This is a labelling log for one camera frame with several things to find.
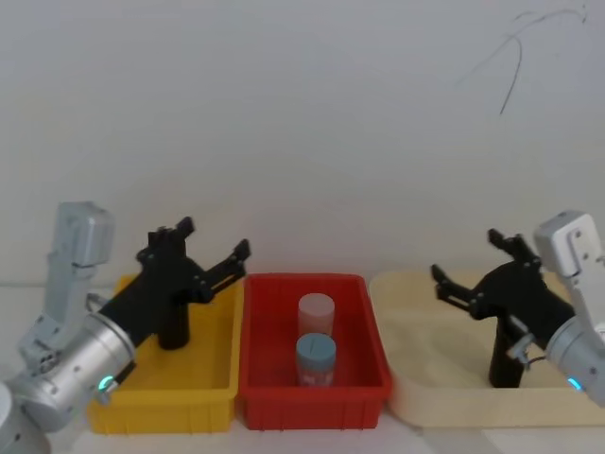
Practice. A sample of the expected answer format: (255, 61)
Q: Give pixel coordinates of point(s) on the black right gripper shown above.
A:
(515, 302)

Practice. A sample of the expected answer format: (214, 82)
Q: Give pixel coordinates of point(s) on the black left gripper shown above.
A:
(163, 288)

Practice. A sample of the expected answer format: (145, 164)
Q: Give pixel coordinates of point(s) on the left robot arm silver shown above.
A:
(71, 350)

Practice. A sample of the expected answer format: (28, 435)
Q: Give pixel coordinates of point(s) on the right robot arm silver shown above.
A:
(576, 350)

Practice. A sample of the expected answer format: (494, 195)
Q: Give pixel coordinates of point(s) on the cream plastic tray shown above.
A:
(435, 350)

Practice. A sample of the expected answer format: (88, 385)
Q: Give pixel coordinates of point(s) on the red plastic bin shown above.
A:
(269, 340)

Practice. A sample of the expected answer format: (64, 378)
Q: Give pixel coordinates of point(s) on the yellow plastic bin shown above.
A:
(189, 378)

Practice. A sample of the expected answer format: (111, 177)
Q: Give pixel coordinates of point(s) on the translucent pale pink cylinder container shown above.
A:
(316, 314)

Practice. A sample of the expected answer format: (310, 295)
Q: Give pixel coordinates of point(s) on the blue lidded cylinder container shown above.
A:
(316, 357)

